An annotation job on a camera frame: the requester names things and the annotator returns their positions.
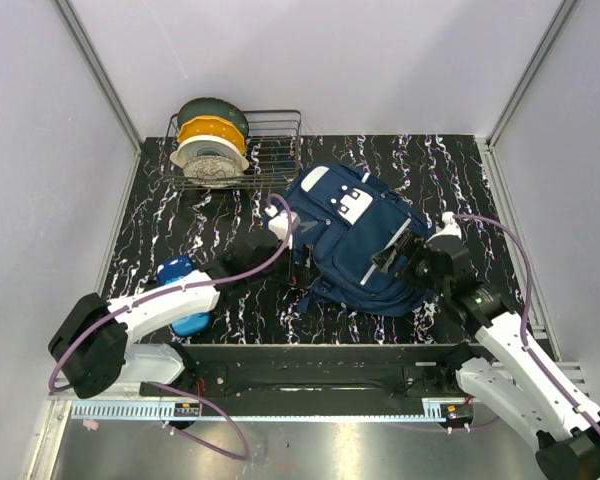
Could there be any grey speckled plate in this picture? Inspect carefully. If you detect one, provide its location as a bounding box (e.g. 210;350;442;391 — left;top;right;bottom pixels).
183;155;243;189

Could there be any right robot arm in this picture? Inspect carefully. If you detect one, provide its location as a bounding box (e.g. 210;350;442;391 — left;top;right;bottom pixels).
373;233;600;479

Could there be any yellow plate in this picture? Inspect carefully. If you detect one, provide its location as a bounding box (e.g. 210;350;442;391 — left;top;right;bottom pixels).
177;115;246;153

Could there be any wire dish rack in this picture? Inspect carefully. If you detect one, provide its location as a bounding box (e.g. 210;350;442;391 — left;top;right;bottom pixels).
159;109;302;190

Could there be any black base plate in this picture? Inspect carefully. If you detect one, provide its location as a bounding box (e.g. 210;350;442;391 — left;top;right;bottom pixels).
79;342;501;419

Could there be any blue dinosaur pencil case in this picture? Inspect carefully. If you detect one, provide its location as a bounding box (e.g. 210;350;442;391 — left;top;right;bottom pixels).
155;255;211;338

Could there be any dark green plate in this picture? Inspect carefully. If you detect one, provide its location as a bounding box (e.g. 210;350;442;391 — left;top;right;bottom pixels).
177;97;249;138

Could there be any navy blue student backpack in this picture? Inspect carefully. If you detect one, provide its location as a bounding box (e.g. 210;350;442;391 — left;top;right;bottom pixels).
284;163;433;317

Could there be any white plate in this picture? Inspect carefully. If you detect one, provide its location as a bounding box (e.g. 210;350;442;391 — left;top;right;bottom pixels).
169;135;249;172

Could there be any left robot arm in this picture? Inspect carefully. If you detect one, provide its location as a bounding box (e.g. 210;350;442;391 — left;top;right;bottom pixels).
48;230;293;399

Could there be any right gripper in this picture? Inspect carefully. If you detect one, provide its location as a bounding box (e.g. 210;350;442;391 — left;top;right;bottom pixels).
370;229;449;297

